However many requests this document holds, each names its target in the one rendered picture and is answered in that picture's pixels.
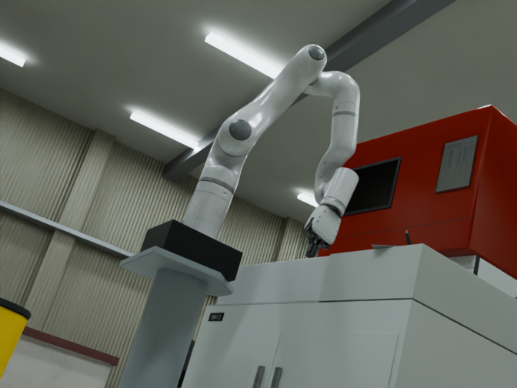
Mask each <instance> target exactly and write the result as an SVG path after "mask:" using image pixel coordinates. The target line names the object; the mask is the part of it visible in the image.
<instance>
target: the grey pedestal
mask: <svg viewBox="0 0 517 388"><path fill-rule="evenodd" d="M120 266H121V267H123V268H125V269H129V270H131V271H133V272H135V273H138V274H141V275H143V276H147V277H148V278H151V279H154V283H153V285H152V289H151V292H150V294H149V297H148V300H147V303H146V305H145V309H144V312H143V314H142V318H141V321H140V323H139V325H138V329H137V332H136V334H135V338H134V341H133V344H132V348H131V349H130V352H129V355H128V359H127V361H126V364H125V368H124V370H123V373H122V376H121V379H120V381H119V384H118V388H177V385H178V381H179V378H180V376H181V373H182V368H183V366H184V363H185V359H186V356H187V353H188V349H189V347H190V343H191V341H192V337H193V334H194V331H195V327H196V324H197V321H198V317H199V314H200V312H201V308H202V304H203V302H204V299H205V295H210V296H217V297H220V296H227V295H231V294H233V291H234V288H233V287H232V285H231V284H230V283H229V282H228V280H227V279H226V278H225V277H224V276H223V275H222V274H221V273H220V272H218V271H215V270H213V269H210V268H208V267H206V266H203V265H201V264H199V263H196V262H193V261H191V260H189V259H186V258H184V257H182V256H179V255H176V254H174V253H171V252H169V251H167V250H165V249H162V248H159V247H157V246H153V247H151V248H149V249H147V250H144V251H142V252H140V253H137V254H135V255H134V256H130V257H128V258H127V259H123V260H122V261H121V263H120Z"/></svg>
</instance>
